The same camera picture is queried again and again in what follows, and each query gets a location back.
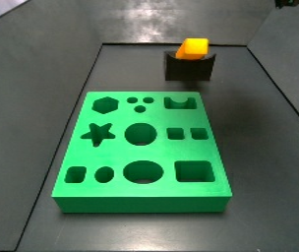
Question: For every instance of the yellow rectangular block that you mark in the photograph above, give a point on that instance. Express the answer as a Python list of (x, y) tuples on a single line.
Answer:
[(193, 49)]

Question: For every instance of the green shape sorter board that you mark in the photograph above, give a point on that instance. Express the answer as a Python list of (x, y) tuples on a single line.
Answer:
[(142, 156)]

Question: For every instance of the black curved fixture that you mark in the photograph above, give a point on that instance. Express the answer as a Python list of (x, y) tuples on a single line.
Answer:
[(187, 70)]

